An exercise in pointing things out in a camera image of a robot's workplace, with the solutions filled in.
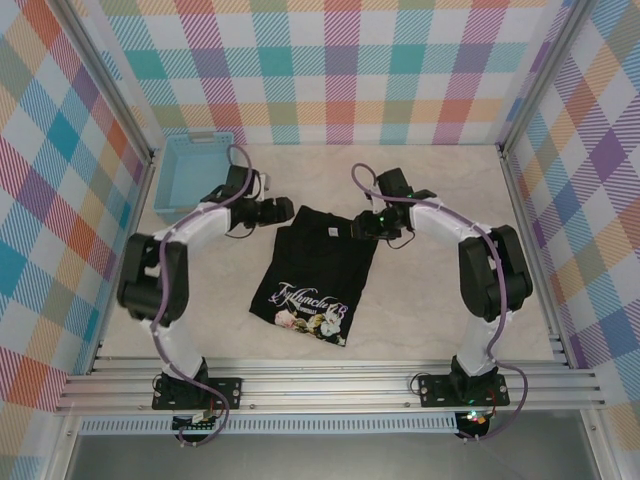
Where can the black floral print t-shirt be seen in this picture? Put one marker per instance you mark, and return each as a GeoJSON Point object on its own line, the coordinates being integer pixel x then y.
{"type": "Point", "coordinates": [320, 270]}

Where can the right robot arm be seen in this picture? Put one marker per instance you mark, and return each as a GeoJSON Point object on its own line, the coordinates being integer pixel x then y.
{"type": "Point", "coordinates": [475, 280]}

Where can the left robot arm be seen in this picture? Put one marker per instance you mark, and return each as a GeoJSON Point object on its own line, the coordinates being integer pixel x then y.
{"type": "Point", "coordinates": [135, 280]}

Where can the light blue plastic basket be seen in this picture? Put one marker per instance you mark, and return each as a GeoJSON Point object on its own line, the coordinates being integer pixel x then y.
{"type": "Point", "coordinates": [185, 170]}

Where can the small electronics board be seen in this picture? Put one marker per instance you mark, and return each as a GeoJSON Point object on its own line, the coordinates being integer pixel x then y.
{"type": "Point", "coordinates": [475, 420]}
{"type": "Point", "coordinates": [187, 425]}

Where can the grey metal sheet panel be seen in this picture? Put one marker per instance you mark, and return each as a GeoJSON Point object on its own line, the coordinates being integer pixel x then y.
{"type": "Point", "coordinates": [325, 460]}

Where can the aluminium side rail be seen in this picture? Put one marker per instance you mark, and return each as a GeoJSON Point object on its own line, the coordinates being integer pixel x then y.
{"type": "Point", "coordinates": [520, 200]}
{"type": "Point", "coordinates": [135, 210]}

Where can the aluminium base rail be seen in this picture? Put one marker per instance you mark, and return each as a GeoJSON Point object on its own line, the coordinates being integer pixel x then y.
{"type": "Point", "coordinates": [325, 387]}

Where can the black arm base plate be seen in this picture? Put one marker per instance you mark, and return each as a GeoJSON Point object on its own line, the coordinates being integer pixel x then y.
{"type": "Point", "coordinates": [432, 390]}
{"type": "Point", "coordinates": [227, 392]}

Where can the aluminium frame post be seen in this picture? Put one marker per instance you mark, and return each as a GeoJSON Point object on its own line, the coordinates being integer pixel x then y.
{"type": "Point", "coordinates": [112, 75]}
{"type": "Point", "coordinates": [543, 75]}

